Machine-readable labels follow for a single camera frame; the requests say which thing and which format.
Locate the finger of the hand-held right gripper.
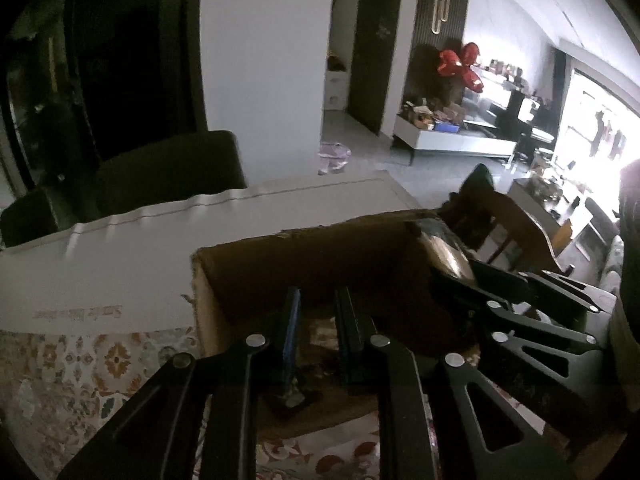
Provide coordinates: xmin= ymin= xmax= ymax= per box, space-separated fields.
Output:
xmin=430 ymin=270 xmax=601 ymax=381
xmin=465 ymin=257 xmax=618 ymax=313

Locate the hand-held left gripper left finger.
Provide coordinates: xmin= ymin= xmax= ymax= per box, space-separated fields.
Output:
xmin=57 ymin=287 xmax=302 ymax=480

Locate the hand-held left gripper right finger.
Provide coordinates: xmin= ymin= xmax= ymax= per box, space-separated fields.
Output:
xmin=334 ymin=287 xmax=576 ymax=480

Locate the dark green gold packet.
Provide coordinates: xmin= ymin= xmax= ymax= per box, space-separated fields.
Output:
xmin=407 ymin=217 xmax=476 ymax=281

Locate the small purple candy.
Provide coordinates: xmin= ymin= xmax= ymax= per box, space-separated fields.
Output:
xmin=272 ymin=380 xmax=321 ymax=418

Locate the brown cardboard box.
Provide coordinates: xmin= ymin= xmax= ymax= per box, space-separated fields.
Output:
xmin=190 ymin=208 xmax=628 ymax=461

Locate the dark wooden chair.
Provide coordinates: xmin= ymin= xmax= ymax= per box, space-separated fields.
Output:
xmin=440 ymin=162 xmax=576 ymax=276

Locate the grey coffee table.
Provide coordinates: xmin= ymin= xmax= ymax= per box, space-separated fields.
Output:
xmin=507 ymin=175 xmax=601 ymax=241

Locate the white low cabinet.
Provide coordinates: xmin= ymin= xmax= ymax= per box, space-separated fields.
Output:
xmin=392 ymin=110 xmax=518 ymax=166

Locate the black monitor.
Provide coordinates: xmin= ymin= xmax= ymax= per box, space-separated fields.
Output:
xmin=492 ymin=87 xmax=556 ymax=143

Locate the white table cover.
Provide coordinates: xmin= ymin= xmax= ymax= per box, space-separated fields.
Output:
xmin=0 ymin=170 xmax=423 ymax=333

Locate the purple plastic bag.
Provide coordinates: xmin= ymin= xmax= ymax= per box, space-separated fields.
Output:
xmin=317 ymin=141 xmax=352 ymax=175

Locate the dark upholstered chair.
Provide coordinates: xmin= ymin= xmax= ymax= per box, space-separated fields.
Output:
xmin=0 ymin=187 xmax=101 ymax=248
xmin=95 ymin=130 xmax=248 ymax=216

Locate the red foil balloon bunch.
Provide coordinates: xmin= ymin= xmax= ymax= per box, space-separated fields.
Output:
xmin=437 ymin=42 xmax=485 ymax=93

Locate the patterned table runner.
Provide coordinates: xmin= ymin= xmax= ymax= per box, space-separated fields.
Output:
xmin=0 ymin=327 xmax=441 ymax=480

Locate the white storage boxes stack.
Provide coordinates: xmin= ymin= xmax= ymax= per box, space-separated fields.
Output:
xmin=324 ymin=55 xmax=351 ymax=111

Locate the dark room door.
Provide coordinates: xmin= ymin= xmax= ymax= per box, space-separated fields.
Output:
xmin=346 ymin=0 xmax=405 ymax=136

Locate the glass sliding door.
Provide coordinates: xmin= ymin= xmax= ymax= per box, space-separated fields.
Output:
xmin=0 ymin=0 xmax=208 ymax=196

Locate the gold loop wall lamp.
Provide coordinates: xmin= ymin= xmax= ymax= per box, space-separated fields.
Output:
xmin=431 ymin=0 xmax=452 ymax=36

